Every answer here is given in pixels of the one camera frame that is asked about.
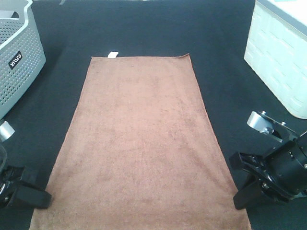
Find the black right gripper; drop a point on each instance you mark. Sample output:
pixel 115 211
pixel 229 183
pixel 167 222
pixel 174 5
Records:
pixel 279 176

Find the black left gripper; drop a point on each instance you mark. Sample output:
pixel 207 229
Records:
pixel 19 188

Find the brown microfibre towel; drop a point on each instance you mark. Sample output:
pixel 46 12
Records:
pixel 140 154

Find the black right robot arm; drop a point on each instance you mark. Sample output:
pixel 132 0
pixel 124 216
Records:
pixel 277 177

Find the grey perforated plastic basket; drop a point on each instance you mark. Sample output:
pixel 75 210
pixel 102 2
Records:
pixel 21 53

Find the pale woven storage box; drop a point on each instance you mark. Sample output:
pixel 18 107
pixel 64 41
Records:
pixel 276 50

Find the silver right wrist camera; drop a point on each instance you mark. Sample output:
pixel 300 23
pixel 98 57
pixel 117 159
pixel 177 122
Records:
pixel 264 124

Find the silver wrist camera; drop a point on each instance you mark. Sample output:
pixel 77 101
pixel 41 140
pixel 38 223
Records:
pixel 264 124
pixel 6 130

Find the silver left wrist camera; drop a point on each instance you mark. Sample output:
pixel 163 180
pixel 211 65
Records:
pixel 6 130

